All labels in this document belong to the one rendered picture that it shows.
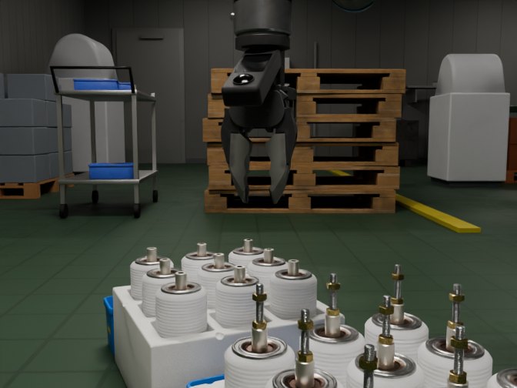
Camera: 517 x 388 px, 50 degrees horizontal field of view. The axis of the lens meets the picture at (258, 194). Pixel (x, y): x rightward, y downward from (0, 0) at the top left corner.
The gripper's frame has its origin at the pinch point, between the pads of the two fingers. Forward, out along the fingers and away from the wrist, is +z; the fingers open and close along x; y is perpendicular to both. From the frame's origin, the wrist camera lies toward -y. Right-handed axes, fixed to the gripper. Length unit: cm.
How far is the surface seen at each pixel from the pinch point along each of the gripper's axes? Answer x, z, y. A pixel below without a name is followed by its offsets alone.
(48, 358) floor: 64, 46, 40
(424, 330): -21.6, 21.5, 14.6
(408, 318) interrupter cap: -19.4, 21.0, 17.9
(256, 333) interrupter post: 0.2, 18.7, -0.4
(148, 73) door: 396, -98, 760
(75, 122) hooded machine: 343, -17, 475
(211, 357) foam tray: 14.3, 32.1, 20.3
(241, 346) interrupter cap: 2.5, 20.8, 0.0
